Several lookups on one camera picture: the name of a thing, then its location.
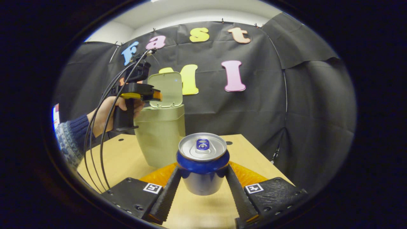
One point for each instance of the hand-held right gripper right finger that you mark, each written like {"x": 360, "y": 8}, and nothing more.
{"x": 240, "y": 197}

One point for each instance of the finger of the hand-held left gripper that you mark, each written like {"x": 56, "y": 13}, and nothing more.
{"x": 157, "y": 95}

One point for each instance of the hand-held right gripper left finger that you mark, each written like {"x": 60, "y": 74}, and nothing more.
{"x": 167, "y": 200}

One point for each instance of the blue silver pop can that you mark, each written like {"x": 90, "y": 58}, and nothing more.
{"x": 202, "y": 181}

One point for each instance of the green desktop garbage bin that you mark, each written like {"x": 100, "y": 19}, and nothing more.
{"x": 162, "y": 136}

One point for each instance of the wooden desktop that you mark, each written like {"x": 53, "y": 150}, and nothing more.
{"x": 133, "y": 165}

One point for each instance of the computer monitor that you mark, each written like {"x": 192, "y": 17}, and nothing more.
{"x": 55, "y": 116}

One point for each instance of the black backdrop cloth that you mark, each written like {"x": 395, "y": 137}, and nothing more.
{"x": 254, "y": 121}

